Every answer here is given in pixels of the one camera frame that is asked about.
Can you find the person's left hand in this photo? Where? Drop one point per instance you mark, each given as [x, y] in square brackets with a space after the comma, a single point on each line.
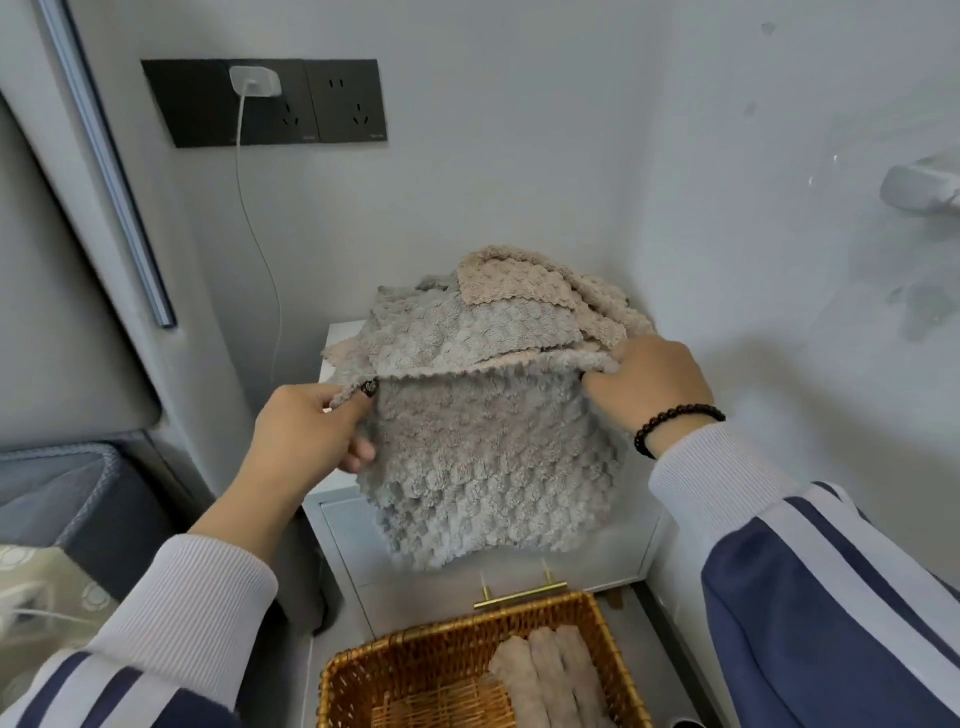
[300, 442]

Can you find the person's right hand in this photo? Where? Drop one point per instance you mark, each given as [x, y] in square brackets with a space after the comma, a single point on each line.
[652, 382]

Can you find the single grey towel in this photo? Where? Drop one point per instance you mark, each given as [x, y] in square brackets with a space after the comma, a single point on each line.
[487, 465]

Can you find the pile of beige grey towels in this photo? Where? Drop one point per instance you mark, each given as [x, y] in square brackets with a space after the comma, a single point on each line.
[465, 322]

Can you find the orange wicker basket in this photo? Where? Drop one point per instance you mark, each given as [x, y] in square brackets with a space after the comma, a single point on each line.
[420, 660]

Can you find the single beige towel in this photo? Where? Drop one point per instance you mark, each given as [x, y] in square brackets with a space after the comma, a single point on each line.
[581, 675]
[551, 682]
[517, 686]

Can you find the person's right forearm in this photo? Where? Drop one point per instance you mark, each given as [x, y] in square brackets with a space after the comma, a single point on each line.
[825, 600]

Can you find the person's left forearm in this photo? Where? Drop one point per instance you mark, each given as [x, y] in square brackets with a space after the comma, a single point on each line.
[172, 622]

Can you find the white nightstand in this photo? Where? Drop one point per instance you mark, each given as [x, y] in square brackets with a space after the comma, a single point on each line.
[352, 540]

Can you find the grey padded headboard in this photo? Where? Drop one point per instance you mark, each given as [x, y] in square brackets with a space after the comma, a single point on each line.
[60, 300]

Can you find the patterned beige bedspread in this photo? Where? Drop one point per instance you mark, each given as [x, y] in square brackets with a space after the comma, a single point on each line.
[45, 592]

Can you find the silver headboard trim strip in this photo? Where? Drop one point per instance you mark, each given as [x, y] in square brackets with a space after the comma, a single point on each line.
[112, 165]

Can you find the white charger plug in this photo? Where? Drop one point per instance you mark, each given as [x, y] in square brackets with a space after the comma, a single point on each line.
[255, 81]

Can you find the white wall hook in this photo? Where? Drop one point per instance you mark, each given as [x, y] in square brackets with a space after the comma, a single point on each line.
[919, 187]

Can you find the narrow black wall socket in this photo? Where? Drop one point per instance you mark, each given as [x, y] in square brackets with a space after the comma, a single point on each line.
[349, 101]

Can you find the wide black wall socket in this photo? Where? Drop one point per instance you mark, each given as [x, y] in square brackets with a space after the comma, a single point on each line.
[187, 105]

